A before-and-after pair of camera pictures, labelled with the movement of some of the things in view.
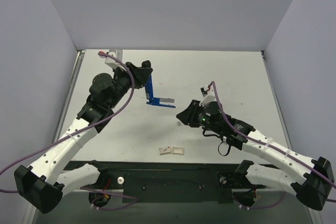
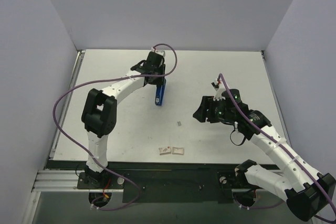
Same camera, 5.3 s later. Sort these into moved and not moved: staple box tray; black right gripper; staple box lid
Moved: black right gripper
Not moved: staple box tray; staple box lid
